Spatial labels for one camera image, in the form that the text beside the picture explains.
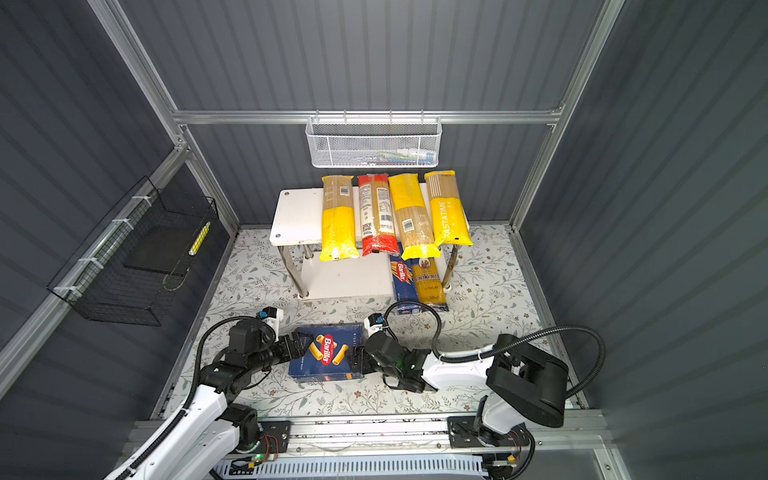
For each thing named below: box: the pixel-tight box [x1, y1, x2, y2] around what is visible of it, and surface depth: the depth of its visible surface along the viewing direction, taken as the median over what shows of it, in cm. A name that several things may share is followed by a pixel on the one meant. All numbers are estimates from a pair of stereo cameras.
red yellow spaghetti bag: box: [358, 174, 399, 257], surface depth 74 cm
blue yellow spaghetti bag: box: [412, 257, 449, 312], surface depth 95 cm
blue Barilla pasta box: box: [288, 323, 365, 382], surface depth 82 cm
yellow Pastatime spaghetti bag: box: [424, 170, 473, 247], surface depth 76 cm
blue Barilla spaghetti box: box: [390, 254, 421, 315], surface depth 93 cm
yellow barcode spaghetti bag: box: [388, 173, 440, 261], surface depth 73 cm
